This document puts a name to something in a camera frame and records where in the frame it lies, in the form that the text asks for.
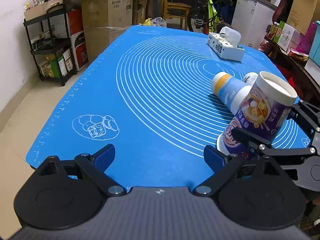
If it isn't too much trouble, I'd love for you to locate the purple paper cup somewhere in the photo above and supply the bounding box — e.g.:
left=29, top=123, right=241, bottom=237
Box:
left=216, top=71, right=297, bottom=159

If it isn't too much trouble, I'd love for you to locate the blue white paper cup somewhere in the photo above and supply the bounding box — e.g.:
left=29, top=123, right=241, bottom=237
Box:
left=211, top=72, right=252, bottom=115

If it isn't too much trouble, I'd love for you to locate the blue silicone baking mat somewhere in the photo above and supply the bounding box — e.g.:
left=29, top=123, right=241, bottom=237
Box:
left=25, top=24, right=312, bottom=188

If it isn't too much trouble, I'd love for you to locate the dark wooden side table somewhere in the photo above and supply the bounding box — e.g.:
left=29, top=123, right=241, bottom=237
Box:
left=264, top=36, right=319, bottom=107

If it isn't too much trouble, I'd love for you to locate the light blue storage bin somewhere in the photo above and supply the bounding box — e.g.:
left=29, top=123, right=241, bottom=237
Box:
left=309, top=21, right=320, bottom=67

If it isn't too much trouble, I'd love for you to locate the white tissue box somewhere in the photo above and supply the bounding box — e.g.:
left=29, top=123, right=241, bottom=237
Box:
left=207, top=27, right=245, bottom=62

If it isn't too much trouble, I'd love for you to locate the green white carton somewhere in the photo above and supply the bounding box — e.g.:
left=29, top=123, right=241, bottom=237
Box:
left=273, top=21, right=296, bottom=51

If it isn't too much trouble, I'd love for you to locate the black shelf cart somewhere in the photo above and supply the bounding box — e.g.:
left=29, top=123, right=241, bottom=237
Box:
left=23, top=3, right=77, bottom=86

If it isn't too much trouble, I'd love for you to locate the black bicycle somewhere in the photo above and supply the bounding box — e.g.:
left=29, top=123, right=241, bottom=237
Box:
left=174, top=0, right=233, bottom=34

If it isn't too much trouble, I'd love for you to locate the white chest freezer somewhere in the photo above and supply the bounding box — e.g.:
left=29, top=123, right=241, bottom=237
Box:
left=231, top=0, right=277, bottom=49

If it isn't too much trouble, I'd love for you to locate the lower cardboard box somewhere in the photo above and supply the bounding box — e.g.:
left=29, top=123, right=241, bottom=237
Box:
left=81, top=0, right=133, bottom=62

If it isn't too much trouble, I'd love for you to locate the tall brown cardboard box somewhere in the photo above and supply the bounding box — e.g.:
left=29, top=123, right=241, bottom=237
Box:
left=286, top=0, right=319, bottom=35

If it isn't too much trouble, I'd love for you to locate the wooden chair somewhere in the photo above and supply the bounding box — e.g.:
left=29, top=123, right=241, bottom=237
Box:
left=161, top=0, right=191, bottom=30

